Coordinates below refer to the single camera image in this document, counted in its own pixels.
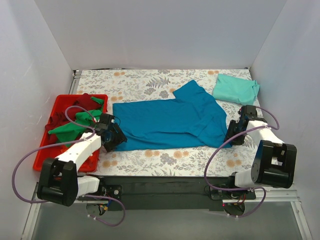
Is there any folded mint green t shirt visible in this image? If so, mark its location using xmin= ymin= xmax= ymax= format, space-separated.
xmin=212 ymin=73 xmax=260 ymax=106

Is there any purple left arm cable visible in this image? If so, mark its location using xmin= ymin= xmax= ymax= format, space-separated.
xmin=12 ymin=105 xmax=97 ymax=203

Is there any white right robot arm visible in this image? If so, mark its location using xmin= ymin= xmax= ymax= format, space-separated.
xmin=224 ymin=105 xmax=297 ymax=199

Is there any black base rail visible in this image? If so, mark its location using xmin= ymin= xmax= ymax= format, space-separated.
xmin=77 ymin=175 xmax=256 ymax=212

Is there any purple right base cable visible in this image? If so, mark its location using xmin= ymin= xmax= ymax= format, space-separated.
xmin=224 ymin=187 xmax=267 ymax=218

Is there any dark red t shirt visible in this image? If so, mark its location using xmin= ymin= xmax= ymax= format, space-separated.
xmin=45 ymin=93 xmax=101 ymax=144

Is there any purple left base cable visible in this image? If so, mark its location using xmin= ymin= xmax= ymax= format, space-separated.
xmin=84 ymin=196 xmax=126 ymax=228

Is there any blue t shirt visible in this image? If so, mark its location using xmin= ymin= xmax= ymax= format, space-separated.
xmin=112 ymin=80 xmax=227 ymax=152

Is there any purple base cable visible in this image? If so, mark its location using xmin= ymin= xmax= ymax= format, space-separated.
xmin=84 ymin=196 xmax=126 ymax=228
xmin=224 ymin=187 xmax=267 ymax=218

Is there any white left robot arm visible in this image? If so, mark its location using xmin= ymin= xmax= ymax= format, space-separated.
xmin=37 ymin=113 xmax=127 ymax=207

